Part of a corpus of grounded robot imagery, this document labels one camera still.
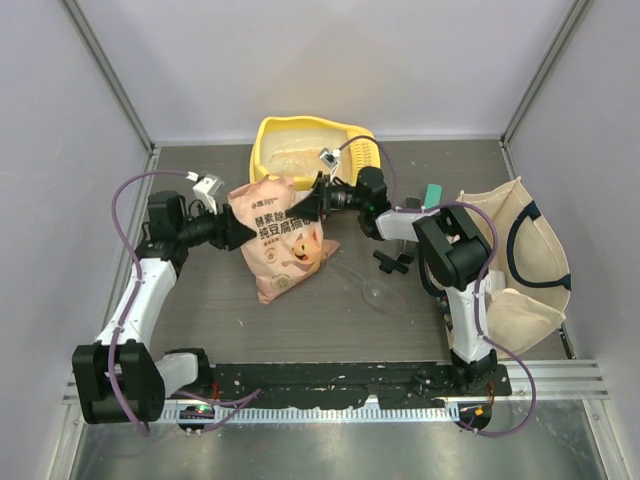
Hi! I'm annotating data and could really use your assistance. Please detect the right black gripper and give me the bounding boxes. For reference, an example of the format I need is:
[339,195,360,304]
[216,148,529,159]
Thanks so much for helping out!
[286,172,367,223]

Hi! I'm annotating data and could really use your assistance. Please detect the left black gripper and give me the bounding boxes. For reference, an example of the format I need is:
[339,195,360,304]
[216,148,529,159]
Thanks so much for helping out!
[176,197,256,251]

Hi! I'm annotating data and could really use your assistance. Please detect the pink cat litter bag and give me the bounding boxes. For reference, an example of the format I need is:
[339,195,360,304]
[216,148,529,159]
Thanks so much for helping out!
[228,175,340,304]

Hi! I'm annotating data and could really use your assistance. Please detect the black bag clip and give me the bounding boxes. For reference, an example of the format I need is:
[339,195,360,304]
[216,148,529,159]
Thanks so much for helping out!
[373,250,414,275]

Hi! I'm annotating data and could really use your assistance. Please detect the clear plastic scoop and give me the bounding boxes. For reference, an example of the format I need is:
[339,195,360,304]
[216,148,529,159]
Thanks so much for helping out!
[329,261,406,315]

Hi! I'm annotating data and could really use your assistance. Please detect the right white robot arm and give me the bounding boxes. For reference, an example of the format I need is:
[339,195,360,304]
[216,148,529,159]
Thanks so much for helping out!
[286,167,497,395]

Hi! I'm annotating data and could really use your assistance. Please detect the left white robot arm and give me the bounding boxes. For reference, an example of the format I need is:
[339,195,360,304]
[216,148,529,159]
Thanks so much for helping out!
[72,191,256,426]

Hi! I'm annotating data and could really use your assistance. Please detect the yellow litter box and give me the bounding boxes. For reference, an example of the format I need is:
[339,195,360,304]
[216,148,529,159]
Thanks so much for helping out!
[249,116,373,190]

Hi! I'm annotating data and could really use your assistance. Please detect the yellow slotted litter scoop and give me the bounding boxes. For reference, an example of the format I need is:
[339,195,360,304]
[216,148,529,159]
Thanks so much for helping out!
[348,134,380,172]

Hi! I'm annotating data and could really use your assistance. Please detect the teal flat stick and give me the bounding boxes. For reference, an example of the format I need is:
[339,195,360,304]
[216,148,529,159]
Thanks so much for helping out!
[423,183,443,209]

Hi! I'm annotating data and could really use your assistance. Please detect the beige canvas tote bag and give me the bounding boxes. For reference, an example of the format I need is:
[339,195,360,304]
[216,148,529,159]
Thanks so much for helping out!
[457,178,571,355]

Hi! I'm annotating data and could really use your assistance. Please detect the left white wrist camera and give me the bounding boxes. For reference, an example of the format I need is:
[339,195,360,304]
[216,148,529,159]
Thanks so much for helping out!
[186,171,224,214]

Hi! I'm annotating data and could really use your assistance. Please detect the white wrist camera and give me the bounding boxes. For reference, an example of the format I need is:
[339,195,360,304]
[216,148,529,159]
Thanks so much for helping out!
[186,171,224,214]
[318,148,342,184]

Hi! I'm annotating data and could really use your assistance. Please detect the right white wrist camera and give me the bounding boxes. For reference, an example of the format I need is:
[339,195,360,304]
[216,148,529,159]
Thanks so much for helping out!
[318,148,342,184]

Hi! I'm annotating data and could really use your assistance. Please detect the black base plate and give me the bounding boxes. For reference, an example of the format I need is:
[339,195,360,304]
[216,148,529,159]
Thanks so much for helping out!
[205,362,512,410]

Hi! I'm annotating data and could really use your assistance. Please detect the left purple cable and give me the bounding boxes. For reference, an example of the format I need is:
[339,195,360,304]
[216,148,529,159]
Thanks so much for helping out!
[110,170,264,436]

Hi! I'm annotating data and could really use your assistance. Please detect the white slotted cable duct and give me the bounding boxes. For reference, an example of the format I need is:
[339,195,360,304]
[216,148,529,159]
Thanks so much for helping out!
[157,402,459,425]

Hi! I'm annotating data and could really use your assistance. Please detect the aluminium rail frame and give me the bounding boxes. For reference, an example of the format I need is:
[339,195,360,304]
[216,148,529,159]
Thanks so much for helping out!
[62,357,612,404]

